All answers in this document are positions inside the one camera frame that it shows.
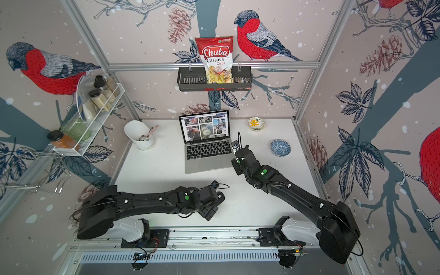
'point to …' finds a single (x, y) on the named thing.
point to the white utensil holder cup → (140, 134)
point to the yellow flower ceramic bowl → (256, 124)
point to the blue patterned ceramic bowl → (280, 148)
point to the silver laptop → (207, 143)
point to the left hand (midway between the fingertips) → (212, 202)
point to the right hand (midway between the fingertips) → (239, 155)
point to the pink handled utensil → (151, 132)
